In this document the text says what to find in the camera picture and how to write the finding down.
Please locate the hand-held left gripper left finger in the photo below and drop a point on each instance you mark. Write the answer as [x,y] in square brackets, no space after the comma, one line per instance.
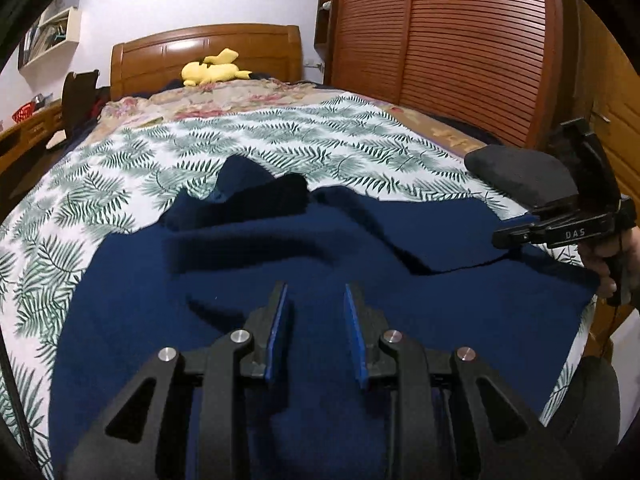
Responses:
[276,340]

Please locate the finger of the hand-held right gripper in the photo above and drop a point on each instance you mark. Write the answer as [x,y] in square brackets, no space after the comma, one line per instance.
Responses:
[512,237]

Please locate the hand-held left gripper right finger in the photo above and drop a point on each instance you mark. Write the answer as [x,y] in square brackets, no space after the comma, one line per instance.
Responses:
[354,340]

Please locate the navy blue suit jacket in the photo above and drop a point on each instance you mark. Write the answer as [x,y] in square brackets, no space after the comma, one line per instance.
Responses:
[450,285]

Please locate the person's right hand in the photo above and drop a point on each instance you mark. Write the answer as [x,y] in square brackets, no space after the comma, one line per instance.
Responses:
[634,270]

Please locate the dark grey padded object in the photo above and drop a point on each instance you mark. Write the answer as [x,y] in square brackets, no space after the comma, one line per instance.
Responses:
[525,175]

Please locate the wooden door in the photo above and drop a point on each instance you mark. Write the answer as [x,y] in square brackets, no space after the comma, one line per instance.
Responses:
[615,85]

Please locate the brown patterned bedspread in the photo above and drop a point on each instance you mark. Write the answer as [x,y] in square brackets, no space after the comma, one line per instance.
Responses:
[445,132]

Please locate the wooden louvered wardrobe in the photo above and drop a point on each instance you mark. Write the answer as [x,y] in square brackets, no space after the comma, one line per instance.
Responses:
[440,45]

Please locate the green leaf print bedsheet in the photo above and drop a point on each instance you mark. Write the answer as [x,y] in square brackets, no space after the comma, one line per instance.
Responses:
[300,130]

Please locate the floral blanket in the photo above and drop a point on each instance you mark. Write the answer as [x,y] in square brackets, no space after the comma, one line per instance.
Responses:
[225,100]

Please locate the yellow plush toy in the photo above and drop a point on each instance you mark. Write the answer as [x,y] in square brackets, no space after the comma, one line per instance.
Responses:
[210,72]

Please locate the wooden open shelf unit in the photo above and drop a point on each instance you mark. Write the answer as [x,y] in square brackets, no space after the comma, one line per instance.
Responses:
[322,30]

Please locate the wooden bed headboard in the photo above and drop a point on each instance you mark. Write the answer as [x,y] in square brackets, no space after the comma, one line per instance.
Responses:
[160,57]

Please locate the dark wooden chair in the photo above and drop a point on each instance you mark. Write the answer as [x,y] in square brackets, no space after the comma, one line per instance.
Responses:
[77,100]

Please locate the wooden desk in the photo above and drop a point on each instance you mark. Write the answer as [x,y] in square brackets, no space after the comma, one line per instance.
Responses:
[30,135]

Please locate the red basket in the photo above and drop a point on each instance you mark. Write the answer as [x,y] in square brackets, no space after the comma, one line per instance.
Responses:
[23,113]

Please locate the row of books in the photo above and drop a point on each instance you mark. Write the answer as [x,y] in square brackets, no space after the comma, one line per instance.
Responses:
[45,35]

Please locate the wall power outlet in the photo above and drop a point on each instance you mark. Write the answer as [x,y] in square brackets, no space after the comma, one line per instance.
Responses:
[313,65]

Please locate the white wall shelf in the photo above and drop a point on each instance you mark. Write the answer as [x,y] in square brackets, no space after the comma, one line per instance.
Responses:
[72,25]

